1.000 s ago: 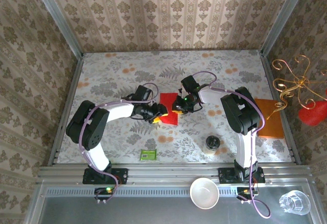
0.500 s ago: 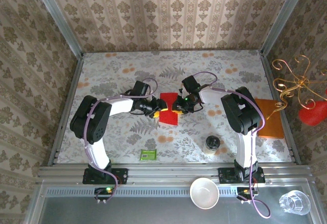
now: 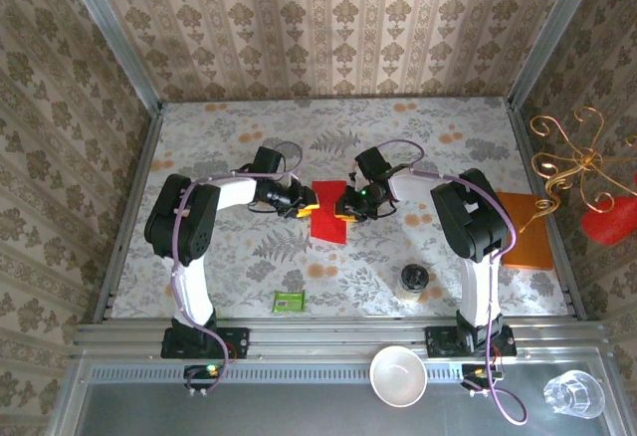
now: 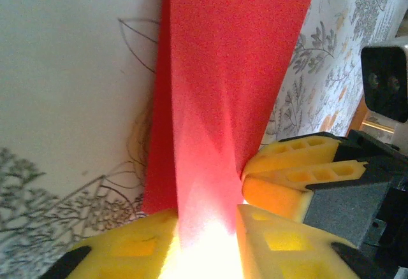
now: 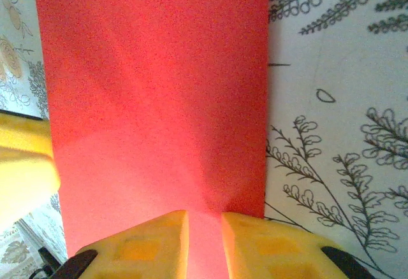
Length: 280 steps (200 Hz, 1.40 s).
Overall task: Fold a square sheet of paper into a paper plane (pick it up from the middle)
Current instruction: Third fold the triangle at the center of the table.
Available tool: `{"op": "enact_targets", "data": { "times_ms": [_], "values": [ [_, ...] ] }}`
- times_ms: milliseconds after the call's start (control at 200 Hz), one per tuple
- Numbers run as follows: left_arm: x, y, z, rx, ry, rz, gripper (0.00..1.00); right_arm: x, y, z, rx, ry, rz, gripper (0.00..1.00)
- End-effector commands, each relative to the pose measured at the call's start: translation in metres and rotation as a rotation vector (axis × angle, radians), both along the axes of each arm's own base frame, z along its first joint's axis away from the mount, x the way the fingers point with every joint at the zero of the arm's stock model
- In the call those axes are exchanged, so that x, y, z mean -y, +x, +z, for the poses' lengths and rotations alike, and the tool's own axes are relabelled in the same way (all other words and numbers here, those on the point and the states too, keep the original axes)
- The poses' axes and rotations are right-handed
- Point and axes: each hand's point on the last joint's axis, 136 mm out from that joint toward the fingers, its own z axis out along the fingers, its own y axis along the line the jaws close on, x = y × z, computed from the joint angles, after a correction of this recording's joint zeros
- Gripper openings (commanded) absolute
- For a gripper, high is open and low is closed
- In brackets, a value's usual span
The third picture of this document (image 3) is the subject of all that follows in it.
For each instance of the red cloth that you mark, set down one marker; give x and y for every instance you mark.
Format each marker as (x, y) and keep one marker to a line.
(326, 229)

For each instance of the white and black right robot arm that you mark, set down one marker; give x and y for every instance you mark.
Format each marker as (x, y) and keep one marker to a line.
(468, 222)

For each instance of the floral tablecloth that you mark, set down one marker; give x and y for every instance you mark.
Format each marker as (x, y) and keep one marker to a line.
(348, 122)

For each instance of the jar with black lid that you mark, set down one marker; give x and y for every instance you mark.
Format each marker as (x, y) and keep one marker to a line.
(414, 279)

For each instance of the green packet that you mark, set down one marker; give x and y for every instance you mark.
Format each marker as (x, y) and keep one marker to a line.
(289, 301)

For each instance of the white bowl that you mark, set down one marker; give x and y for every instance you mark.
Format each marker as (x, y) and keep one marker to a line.
(398, 376)

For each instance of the orange wooden board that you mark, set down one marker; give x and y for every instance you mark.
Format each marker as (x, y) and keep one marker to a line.
(530, 242)

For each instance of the small black connector board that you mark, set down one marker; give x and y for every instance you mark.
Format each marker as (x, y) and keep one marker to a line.
(478, 376)
(201, 376)

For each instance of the red heart ornament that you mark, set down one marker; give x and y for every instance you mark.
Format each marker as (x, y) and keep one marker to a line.
(607, 224)

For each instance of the clear glass cup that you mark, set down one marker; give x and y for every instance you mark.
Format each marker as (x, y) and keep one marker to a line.
(573, 395)

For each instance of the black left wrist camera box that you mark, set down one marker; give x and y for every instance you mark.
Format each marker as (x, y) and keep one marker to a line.
(269, 160)

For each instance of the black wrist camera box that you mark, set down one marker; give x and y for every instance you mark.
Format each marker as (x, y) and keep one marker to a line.
(269, 160)
(373, 163)

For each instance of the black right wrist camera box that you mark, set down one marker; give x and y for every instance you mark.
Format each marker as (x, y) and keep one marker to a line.
(373, 163)

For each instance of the long aluminium base rail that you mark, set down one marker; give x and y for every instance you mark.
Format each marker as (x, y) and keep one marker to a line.
(323, 336)

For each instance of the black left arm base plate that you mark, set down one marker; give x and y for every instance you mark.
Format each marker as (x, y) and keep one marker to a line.
(234, 344)

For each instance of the aluminium side rail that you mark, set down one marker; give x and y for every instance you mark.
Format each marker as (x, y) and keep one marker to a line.
(129, 217)
(567, 277)

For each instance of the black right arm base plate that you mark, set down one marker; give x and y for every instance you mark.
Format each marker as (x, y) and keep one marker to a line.
(440, 341)

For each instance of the aluminium frame post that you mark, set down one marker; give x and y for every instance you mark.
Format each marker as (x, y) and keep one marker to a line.
(557, 33)
(109, 33)

